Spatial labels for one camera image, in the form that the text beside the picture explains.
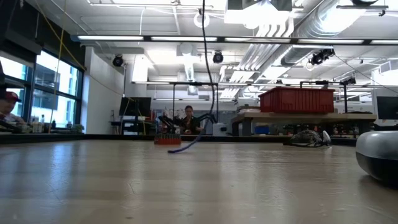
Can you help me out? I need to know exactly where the black ceiling camera cluster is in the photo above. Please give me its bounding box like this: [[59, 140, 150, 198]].
[[309, 48, 336, 66]]

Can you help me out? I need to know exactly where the white ceiling air unit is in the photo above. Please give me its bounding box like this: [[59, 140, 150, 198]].
[[223, 0, 295, 30]]

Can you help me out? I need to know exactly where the black computer monitor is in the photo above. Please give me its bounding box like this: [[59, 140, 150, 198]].
[[119, 96, 152, 118], [376, 95, 398, 121]]

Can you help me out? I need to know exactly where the silver round ceiling duct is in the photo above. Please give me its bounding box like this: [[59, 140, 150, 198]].
[[294, 0, 377, 41]]

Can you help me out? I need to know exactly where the white coiled cable ring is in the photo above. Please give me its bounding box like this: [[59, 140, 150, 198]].
[[193, 8, 211, 29]]

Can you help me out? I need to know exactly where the white pedestal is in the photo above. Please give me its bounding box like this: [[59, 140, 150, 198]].
[[212, 122, 228, 136]]

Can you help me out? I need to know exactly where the small red ribbed holder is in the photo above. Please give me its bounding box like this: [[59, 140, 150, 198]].
[[154, 133, 182, 146]]

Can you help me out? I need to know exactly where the blue cable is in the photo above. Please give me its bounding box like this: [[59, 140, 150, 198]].
[[167, 0, 217, 154]]

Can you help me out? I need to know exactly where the white ceiling pipe bundle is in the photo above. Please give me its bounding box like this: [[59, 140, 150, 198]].
[[238, 18, 295, 73]]

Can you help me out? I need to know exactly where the black background rig frame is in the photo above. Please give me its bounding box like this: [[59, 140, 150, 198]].
[[172, 82, 220, 135]]

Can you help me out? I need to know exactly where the wooden workbench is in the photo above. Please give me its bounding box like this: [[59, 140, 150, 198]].
[[231, 111, 377, 137]]

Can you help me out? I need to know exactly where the black camera stand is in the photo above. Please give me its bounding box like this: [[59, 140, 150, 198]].
[[340, 76, 358, 114]]

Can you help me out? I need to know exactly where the person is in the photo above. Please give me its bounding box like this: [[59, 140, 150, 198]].
[[180, 105, 205, 135], [0, 91, 26, 125]]

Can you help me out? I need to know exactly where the yellow cord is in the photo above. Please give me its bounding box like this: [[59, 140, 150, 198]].
[[34, 0, 147, 135]]

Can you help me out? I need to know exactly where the black monitor desk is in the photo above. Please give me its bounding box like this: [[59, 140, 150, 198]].
[[110, 116, 156, 135]]

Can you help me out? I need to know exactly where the red ribbed plastic bin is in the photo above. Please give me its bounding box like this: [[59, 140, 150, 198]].
[[258, 86, 336, 114]]

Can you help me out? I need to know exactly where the long linear ceiling light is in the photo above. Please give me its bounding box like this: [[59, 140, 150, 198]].
[[70, 34, 398, 45], [132, 81, 398, 88]]

